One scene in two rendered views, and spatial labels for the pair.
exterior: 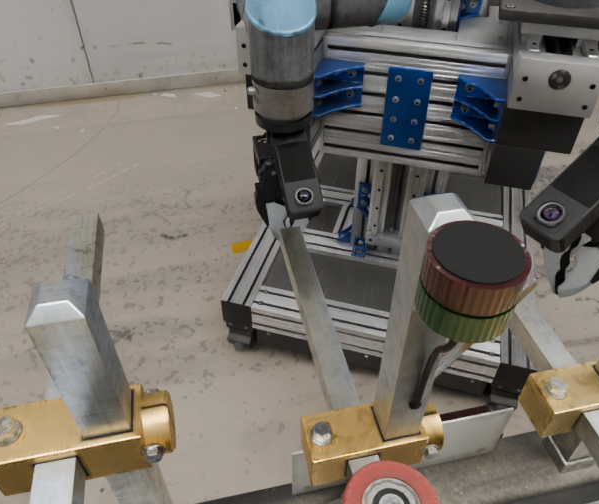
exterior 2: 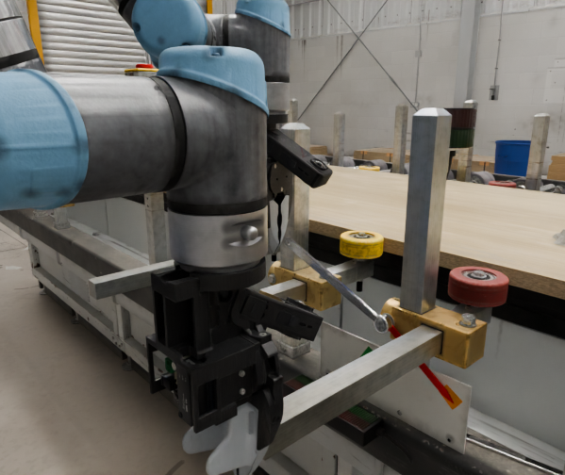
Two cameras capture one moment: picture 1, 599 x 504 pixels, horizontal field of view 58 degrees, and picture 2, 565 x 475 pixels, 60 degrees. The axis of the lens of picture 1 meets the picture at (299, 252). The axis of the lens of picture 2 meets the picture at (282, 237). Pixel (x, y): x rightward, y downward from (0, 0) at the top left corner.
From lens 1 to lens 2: 86 cm
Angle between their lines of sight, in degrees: 100
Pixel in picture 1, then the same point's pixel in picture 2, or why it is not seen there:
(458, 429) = (351, 345)
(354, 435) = (448, 315)
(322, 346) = (397, 351)
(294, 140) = not seen: hidden behind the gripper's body
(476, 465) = not seen: hidden behind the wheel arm
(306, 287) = (343, 379)
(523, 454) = (310, 364)
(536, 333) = (278, 289)
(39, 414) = not seen: outside the picture
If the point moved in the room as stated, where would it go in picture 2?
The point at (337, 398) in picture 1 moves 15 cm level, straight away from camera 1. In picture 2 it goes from (429, 334) to (324, 356)
